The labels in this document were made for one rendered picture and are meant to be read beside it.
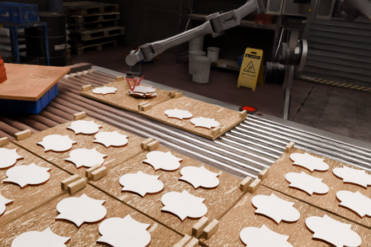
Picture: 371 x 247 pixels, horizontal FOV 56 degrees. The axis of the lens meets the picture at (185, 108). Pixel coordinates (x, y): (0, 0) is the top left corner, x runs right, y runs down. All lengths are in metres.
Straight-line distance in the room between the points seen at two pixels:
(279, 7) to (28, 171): 1.68
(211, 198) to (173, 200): 0.12
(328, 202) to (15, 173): 0.98
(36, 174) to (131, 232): 0.41
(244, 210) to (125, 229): 0.35
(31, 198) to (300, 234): 0.76
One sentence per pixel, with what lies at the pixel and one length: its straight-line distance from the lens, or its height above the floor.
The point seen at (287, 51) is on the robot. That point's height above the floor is 1.16.
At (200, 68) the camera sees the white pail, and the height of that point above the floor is 0.24.
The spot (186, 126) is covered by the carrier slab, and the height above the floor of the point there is 0.94.
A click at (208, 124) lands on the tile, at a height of 0.95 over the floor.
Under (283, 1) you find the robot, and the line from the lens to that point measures 2.29.
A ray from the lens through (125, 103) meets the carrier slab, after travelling 1.80.
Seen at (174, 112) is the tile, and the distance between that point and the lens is 1.69.
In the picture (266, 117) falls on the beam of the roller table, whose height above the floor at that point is 0.92.
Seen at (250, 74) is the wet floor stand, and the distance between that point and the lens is 5.34.
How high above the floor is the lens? 1.57
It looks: 21 degrees down
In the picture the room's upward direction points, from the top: 4 degrees clockwise
